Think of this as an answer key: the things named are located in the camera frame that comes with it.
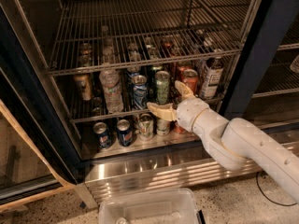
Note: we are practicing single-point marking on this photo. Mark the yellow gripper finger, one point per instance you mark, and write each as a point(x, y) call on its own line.
point(184, 90)
point(166, 112)

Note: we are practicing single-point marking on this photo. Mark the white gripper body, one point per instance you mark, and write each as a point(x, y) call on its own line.
point(191, 112)

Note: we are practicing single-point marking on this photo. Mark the green soda can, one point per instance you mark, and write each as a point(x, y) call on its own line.
point(162, 84)

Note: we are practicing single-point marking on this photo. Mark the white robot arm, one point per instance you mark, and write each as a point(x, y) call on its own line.
point(232, 142)

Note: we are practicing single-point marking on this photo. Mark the white can bottom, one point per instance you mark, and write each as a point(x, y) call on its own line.
point(162, 127)

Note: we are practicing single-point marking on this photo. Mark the orange soda can middle shelf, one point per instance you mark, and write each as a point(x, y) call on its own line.
point(190, 78)

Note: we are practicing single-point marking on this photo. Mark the orange can bottom left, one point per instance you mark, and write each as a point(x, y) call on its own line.
point(178, 129)

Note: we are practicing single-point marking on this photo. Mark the orange can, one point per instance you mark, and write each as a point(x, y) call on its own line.
point(181, 66)
point(178, 129)

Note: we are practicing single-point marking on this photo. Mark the silver green can bottom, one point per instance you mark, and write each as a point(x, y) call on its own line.
point(145, 126)

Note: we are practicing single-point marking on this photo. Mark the orange can behind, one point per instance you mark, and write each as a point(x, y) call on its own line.
point(181, 66)

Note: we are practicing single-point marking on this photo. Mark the green can behind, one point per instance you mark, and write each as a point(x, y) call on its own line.
point(153, 70)

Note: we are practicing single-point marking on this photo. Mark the blue striped soda can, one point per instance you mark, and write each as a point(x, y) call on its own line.
point(140, 91)

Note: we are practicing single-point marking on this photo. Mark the blue pepsi can right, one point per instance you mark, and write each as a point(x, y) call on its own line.
point(124, 132)

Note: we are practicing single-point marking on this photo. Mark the blue pepsi can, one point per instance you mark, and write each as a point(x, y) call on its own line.
point(124, 132)
point(101, 131)

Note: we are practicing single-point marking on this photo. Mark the stainless fridge base grille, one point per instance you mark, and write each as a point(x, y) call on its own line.
point(175, 166)

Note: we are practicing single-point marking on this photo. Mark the blue pepsi can left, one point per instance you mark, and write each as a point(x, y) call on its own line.
point(101, 131)

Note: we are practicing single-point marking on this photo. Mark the gold can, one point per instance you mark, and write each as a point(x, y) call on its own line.
point(85, 86)

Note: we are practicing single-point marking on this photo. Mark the glass fridge door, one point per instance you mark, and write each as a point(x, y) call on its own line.
point(27, 170)

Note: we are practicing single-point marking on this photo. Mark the dark bottle white label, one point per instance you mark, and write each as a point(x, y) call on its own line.
point(211, 77)

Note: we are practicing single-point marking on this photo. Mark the clear plastic water bottle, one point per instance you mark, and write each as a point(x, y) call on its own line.
point(111, 84)

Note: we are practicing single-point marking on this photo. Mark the clear plastic bin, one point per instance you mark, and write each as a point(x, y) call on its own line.
point(166, 206)

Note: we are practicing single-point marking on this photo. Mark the middle wire shelf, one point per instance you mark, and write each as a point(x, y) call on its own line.
point(95, 109)

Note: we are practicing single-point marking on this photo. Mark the wire shelf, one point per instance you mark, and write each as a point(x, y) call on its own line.
point(94, 35)
point(95, 109)

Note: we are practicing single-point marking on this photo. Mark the upper wire shelf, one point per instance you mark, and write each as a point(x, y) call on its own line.
point(94, 35)

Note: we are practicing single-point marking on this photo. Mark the dark fridge centre post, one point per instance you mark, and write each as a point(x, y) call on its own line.
point(272, 21)

